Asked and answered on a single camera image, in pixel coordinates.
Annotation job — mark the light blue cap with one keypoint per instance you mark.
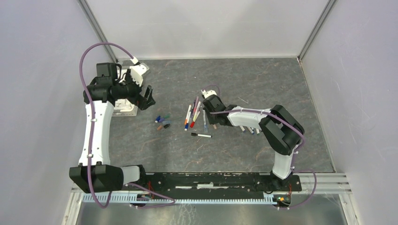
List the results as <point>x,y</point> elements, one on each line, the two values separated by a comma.
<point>166,122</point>

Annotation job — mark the black capped marker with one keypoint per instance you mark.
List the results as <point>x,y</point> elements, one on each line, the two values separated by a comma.
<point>201,135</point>

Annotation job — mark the blue capped marker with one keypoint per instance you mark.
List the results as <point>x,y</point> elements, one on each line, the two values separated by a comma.
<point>187,122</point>

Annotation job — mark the white cloth in basket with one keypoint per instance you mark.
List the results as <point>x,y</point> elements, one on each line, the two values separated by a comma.
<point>124,105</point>

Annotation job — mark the pink marker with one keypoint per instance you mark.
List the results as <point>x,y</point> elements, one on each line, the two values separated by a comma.
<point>195,105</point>

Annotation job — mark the white cable duct strip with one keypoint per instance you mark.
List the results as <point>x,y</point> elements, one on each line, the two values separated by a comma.
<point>136,198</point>

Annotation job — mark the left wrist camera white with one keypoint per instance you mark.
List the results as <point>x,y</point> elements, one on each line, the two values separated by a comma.
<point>137,70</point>

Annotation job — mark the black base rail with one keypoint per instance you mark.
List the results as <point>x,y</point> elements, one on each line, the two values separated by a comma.
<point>218,185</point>

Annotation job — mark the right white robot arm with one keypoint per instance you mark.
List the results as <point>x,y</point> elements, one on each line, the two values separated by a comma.
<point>283,132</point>

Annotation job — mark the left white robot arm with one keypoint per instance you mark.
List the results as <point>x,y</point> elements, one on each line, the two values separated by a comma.
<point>94,172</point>

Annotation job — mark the orange capped marker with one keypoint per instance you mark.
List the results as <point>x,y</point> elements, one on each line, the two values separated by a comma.
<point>189,108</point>

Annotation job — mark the white plastic basket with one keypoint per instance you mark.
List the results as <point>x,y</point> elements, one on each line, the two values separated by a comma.
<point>121,75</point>

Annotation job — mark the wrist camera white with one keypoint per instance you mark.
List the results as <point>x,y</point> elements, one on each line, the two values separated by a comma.
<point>208,93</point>
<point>137,70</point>

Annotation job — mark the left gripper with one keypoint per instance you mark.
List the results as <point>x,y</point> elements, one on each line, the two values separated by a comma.
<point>142,102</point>

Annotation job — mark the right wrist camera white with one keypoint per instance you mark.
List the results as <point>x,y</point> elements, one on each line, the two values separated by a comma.
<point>208,93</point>

